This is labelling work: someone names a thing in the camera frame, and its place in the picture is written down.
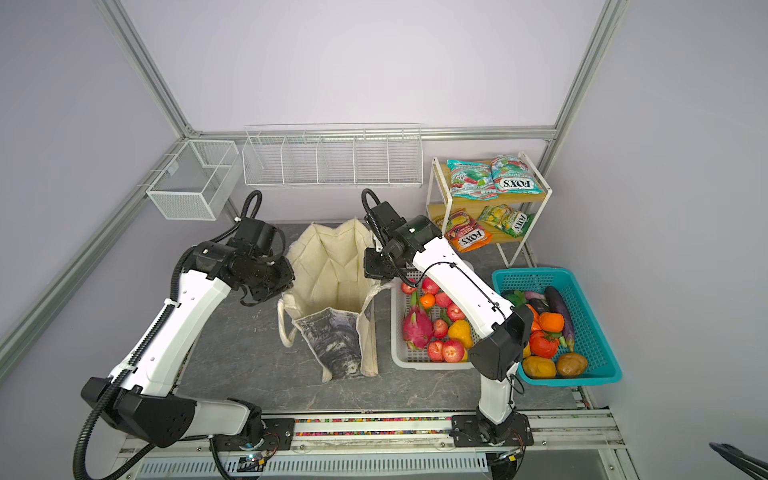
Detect small white mesh wall basket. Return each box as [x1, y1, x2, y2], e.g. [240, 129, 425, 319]
[147, 140, 242, 221]

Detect purple eggplant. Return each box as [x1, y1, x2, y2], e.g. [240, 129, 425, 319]
[544, 286, 575, 353]

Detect red apple small middle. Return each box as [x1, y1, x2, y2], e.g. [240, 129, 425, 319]
[433, 319, 449, 340]

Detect orange tangerine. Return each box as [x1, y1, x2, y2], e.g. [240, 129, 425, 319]
[419, 293, 435, 310]

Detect orange Fox's candy bag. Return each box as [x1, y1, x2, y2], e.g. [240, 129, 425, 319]
[443, 209, 492, 253]

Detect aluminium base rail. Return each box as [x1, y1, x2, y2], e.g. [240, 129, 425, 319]
[126, 409, 638, 479]

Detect red tomato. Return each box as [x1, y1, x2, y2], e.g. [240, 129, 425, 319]
[529, 330, 560, 359]

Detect cream canvas grocery bag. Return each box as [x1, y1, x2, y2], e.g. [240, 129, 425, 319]
[277, 219, 391, 382]

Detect teal Fox's candy bag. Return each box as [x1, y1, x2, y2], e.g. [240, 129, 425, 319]
[491, 156, 542, 195]

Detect white plastic fruit basket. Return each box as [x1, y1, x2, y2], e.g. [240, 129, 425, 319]
[391, 268, 480, 370]

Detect green Fox's candy bag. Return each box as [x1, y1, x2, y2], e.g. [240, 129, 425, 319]
[478, 205, 535, 238]

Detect yellow pear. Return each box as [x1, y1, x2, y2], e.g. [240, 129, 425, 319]
[448, 319, 474, 350]

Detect pink dragon fruit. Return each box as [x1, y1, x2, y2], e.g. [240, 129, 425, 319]
[402, 291, 433, 350]

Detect long white wire wall basket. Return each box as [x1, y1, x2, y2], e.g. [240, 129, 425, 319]
[241, 123, 424, 187]

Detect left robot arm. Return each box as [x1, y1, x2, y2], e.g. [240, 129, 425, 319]
[72, 190, 295, 479]

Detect green bell pepper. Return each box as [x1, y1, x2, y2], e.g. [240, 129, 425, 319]
[502, 290, 528, 308]

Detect yellow orange squash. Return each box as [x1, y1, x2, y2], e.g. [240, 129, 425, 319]
[522, 356, 557, 379]

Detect teal plastic vegetable basket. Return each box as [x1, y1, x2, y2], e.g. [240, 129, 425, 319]
[492, 267, 622, 387]

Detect white wire two-tier shelf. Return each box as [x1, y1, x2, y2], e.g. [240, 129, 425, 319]
[421, 152, 554, 268]

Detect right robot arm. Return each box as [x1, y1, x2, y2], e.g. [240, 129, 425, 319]
[361, 188, 533, 448]

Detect brown potato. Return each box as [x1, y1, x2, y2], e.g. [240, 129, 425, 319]
[556, 352, 589, 379]

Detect pink green candy bag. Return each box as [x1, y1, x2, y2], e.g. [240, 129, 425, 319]
[446, 159, 498, 201]

